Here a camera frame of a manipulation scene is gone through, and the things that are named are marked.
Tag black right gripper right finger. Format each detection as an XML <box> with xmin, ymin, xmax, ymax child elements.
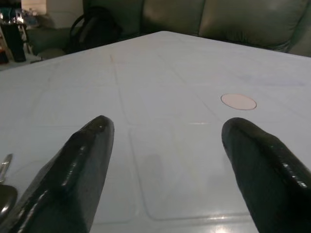
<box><xmin>221</xmin><ymin>117</ymin><xmax>311</xmax><ymax>233</ymax></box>

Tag black backpack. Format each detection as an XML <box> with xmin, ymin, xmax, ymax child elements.
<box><xmin>65</xmin><ymin>6</ymin><xmax>123</xmax><ymax>54</ymax></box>

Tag silver key ring with keys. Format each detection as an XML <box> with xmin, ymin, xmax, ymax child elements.
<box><xmin>0</xmin><ymin>153</ymin><xmax>18</xmax><ymax>220</ymax></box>

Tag black cylindrical bottle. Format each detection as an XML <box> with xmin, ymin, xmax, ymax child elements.
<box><xmin>2</xmin><ymin>22</ymin><xmax>27</xmax><ymax>62</ymax></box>

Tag grey-green leather armchair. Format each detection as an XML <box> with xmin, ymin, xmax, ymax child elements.
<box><xmin>21</xmin><ymin>0</ymin><xmax>85</xmax><ymax>58</ymax></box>

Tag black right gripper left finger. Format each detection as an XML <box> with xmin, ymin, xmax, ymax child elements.
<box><xmin>8</xmin><ymin>115</ymin><xmax>115</xmax><ymax>233</ymax></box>

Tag grey-green leather sofa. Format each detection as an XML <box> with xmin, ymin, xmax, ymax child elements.
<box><xmin>82</xmin><ymin>0</ymin><xmax>311</xmax><ymax>58</ymax></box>

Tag pink round table insert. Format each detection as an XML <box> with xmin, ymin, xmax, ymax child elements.
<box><xmin>220</xmin><ymin>93</ymin><xmax>257</xmax><ymax>110</ymax></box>

